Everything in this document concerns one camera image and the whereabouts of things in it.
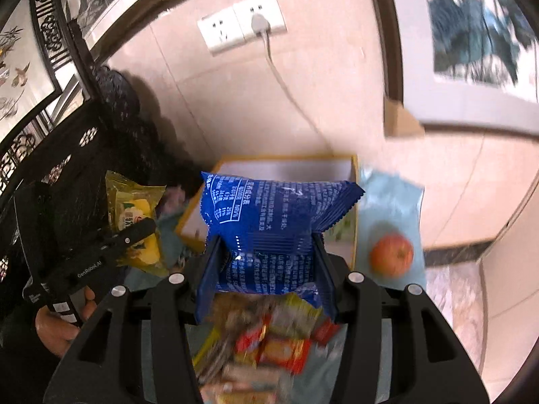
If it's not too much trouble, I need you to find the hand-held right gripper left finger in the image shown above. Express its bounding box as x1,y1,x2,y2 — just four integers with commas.
42,236,230,404

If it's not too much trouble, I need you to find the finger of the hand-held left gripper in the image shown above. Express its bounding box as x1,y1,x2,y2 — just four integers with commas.
98,217,157,262

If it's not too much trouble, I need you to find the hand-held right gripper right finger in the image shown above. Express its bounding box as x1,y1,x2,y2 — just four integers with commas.
312,233,491,404

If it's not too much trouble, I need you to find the yellow snack packet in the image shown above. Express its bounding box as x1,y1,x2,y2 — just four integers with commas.
105,171,169,276

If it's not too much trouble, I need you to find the blue snack packet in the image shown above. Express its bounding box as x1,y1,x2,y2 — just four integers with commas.
200,172,365,295

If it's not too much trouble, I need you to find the yellow cardboard box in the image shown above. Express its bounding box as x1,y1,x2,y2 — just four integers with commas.
175,154,358,270

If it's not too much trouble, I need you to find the person's left hand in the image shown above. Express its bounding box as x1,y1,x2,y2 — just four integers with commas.
36,286,97,358

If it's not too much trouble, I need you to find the red apple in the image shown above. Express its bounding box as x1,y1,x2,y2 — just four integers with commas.
370,232,414,278

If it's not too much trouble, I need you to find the pile of mixed snack packets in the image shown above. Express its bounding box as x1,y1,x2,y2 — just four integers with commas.
191,292,348,404

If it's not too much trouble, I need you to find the dark carved wooden furniture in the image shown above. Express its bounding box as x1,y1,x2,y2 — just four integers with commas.
0,0,141,280

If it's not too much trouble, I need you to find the black cloth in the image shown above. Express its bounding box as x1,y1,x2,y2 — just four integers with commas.
95,66,205,196

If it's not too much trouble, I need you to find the teal printed cloth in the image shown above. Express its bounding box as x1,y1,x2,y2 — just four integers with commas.
126,166,426,404

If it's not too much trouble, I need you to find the bird painting panel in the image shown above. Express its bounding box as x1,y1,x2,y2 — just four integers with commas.
0,0,60,131

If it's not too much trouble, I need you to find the white power plug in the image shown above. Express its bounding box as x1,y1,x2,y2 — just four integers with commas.
250,13,271,37

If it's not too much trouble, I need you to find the framed teal painting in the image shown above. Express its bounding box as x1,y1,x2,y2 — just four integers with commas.
385,0,539,135

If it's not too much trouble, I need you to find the grey power cable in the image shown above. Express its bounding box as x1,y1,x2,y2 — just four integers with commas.
263,34,338,156

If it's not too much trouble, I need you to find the white wall socket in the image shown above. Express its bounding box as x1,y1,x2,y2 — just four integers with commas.
198,7,247,55
233,0,288,36

